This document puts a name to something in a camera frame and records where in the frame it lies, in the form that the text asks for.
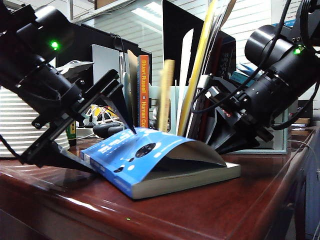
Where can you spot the silver monitor stand plate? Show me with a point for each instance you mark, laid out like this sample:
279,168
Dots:
105,60

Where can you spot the orange spine Human Compatible book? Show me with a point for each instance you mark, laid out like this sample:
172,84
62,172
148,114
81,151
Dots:
143,95

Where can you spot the white rounded bookend panel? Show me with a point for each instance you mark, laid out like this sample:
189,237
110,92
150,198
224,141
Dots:
187,55

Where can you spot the grey model airplane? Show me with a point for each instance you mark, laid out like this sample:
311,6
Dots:
75,66

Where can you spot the blue paperback book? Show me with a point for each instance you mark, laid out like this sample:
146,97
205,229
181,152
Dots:
120,160

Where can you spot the black computer monitor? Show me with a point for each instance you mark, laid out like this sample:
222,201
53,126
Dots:
100,35

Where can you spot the white and purple poster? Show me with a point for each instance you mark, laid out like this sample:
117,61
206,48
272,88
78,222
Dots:
276,10

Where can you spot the teal book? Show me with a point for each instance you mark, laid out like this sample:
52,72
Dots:
237,76

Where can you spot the white booklet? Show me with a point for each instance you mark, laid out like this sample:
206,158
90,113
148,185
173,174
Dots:
246,68

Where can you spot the tall black panel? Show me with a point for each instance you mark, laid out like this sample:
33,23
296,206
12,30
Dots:
175,37

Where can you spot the loose paper sheets bundle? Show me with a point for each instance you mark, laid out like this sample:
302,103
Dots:
215,27

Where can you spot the black monitor clip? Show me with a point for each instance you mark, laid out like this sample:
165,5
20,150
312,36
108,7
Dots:
117,41

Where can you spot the white ribbed thermos jug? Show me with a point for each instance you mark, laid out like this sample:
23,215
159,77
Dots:
15,120

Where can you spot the brown cardboard box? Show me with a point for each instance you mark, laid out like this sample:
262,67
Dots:
105,3

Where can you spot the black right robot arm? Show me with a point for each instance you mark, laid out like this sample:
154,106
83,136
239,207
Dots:
287,67

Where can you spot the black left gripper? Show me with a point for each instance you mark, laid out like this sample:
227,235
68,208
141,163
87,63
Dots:
75,117

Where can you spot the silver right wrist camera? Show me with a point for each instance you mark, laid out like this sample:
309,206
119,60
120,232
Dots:
208,86

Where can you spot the tan box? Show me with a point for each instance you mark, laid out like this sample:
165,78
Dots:
301,121

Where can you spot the black box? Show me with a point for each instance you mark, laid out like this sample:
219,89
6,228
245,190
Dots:
306,111

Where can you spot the pale blue desk organizer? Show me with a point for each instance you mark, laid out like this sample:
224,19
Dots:
176,105

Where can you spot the white power strip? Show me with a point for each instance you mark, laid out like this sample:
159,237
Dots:
83,132

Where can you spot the dark book Chinese title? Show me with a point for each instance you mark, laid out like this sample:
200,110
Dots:
228,57

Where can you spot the brown bottle green label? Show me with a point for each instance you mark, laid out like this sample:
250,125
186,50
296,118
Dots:
71,132

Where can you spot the thin yellow book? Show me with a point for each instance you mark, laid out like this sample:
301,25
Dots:
166,100

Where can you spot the black computer mouse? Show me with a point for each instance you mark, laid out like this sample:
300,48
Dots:
107,130

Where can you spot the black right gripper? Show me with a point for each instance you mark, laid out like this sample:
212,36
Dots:
235,112

